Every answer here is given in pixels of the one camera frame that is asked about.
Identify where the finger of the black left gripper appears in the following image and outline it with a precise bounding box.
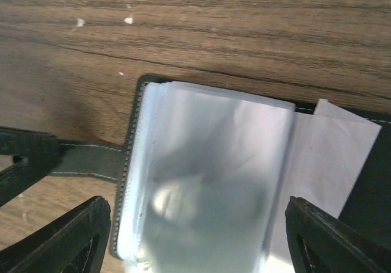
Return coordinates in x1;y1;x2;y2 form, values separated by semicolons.
1;126;61;205

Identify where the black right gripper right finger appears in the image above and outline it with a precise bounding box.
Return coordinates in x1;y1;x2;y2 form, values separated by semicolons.
285;196;390;272

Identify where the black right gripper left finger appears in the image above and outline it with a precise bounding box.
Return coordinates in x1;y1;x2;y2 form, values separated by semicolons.
1;196;111;272

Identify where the black leather card holder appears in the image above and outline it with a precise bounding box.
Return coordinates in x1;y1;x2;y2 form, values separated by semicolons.
53;75;390;272

